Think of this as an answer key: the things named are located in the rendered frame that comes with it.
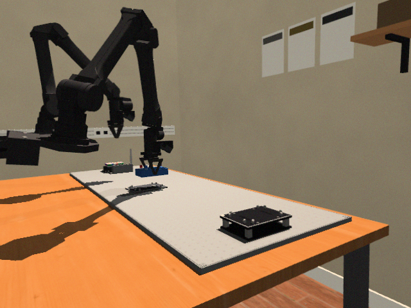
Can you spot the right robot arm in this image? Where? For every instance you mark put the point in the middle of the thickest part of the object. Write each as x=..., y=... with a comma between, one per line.
x=75, y=97

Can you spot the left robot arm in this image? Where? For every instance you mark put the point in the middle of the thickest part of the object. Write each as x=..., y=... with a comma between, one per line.
x=40, y=34

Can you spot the blue grid rack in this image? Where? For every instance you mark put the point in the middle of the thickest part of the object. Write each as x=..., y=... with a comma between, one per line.
x=146, y=173

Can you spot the white perforated base plate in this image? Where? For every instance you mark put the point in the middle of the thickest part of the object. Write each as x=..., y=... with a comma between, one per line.
x=185, y=217

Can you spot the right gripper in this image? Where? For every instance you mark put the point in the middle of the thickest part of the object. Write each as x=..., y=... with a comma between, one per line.
x=150, y=156

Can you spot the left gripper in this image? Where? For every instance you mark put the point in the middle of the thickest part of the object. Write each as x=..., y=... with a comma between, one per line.
x=113, y=116

